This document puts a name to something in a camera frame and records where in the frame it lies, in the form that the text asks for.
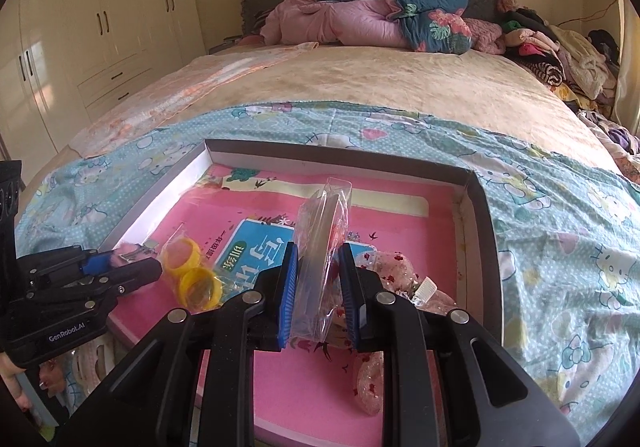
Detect yellow rings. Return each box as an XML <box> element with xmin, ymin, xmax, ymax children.
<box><xmin>156</xmin><ymin>226</ymin><xmax>227</xmax><ymax>313</ymax></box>

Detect pink floral sheet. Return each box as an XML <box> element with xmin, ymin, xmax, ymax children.
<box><xmin>68</xmin><ymin>42</ymin><xmax>319</xmax><ymax>158</ymax></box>

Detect cream built-in wardrobe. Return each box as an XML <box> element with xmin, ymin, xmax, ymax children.
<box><xmin>1</xmin><ymin>0</ymin><xmax>205</xmax><ymax>183</ymax></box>

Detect pink quilted jacket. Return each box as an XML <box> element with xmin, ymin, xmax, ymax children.
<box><xmin>259</xmin><ymin>0</ymin><xmax>409</xmax><ymax>48</ymax></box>

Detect person's left hand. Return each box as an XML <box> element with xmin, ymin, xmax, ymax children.
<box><xmin>0</xmin><ymin>350</ymin><xmax>61</xmax><ymax>413</ymax></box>

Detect hello kitty teal blanket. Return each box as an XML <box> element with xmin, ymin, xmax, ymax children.
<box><xmin>16</xmin><ymin>102</ymin><xmax>639</xmax><ymax>441</ymax></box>

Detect pile of mixed clothes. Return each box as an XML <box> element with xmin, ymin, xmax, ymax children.
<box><xmin>465</xmin><ymin>0</ymin><xmax>639</xmax><ymax>183</ymax></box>

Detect pink dotted bow hair clip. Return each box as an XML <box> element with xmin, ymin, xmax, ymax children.
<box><xmin>352</xmin><ymin>251</ymin><xmax>457</xmax><ymax>415</ymax></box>

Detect dark shallow cardboard box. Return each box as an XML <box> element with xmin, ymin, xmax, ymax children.
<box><xmin>96</xmin><ymin>138</ymin><xmax>504</xmax><ymax>447</ymax></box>

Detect beige curtain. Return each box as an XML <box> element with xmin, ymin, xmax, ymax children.
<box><xmin>614</xmin><ymin>0</ymin><xmax>640</xmax><ymax>134</ymax></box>

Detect white pearl claw clip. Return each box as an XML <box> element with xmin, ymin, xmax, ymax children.
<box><xmin>70</xmin><ymin>337</ymin><xmax>107</xmax><ymax>396</ymax></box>

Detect clear bag with earring card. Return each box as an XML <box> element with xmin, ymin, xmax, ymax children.
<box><xmin>291</xmin><ymin>178</ymin><xmax>352</xmax><ymax>342</ymax></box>

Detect beige bed sheet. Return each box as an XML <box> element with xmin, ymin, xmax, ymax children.
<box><xmin>162</xmin><ymin>44</ymin><xmax>617</xmax><ymax>171</ymax></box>

